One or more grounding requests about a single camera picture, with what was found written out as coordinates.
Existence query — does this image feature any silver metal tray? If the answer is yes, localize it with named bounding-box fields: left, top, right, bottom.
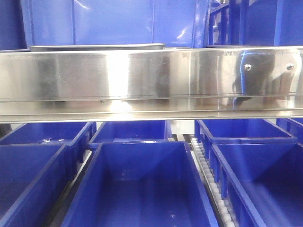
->
left=29, top=43, right=166, bottom=52

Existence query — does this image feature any blue rear centre bin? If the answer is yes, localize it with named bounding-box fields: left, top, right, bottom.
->
left=88, top=120, right=172, bottom=151

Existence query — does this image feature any blue bin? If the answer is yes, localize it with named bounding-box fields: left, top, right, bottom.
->
left=88, top=120, right=172, bottom=151
left=208, top=0, right=303, bottom=46
left=21, top=0, right=211, bottom=48
left=195, top=119, right=297, bottom=159
left=0, top=122, right=97, bottom=163
left=0, top=144, right=68, bottom=227
left=276, top=118, right=303, bottom=144
left=211, top=144, right=303, bottom=227
left=62, top=141, right=218, bottom=227

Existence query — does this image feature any blue rear right bin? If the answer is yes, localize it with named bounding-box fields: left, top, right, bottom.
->
left=195, top=119, right=297, bottom=159

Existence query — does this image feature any blue lower centre bin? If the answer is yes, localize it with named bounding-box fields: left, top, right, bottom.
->
left=62, top=141, right=218, bottom=227

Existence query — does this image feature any blue rear left bin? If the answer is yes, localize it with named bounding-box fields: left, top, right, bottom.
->
left=0, top=122, right=97, bottom=163

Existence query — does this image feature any blue upper centre bin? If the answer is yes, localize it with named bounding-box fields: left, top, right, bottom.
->
left=21, top=0, right=211, bottom=48

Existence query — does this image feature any blue upper right bin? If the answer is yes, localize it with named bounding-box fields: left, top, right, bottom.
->
left=208, top=0, right=303, bottom=46

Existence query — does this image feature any blue lower right bin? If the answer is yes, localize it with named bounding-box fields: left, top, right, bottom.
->
left=211, top=144, right=303, bottom=227

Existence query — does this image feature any blue lower left bin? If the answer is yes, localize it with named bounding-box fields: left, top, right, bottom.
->
left=0, top=144, right=68, bottom=227

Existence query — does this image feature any blue far right bin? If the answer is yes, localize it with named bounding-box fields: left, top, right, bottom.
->
left=276, top=118, right=303, bottom=144

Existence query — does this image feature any stainless steel shelf rail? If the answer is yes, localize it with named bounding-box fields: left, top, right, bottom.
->
left=0, top=46, right=303, bottom=123

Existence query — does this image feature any right roller track rail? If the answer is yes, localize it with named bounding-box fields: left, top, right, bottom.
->
left=182, top=134, right=239, bottom=227

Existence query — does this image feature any roller track rail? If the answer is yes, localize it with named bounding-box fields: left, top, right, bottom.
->
left=182, top=134, right=239, bottom=227
left=43, top=150, right=92, bottom=227

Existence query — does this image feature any left roller track rail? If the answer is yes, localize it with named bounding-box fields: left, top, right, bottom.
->
left=43, top=150, right=92, bottom=227

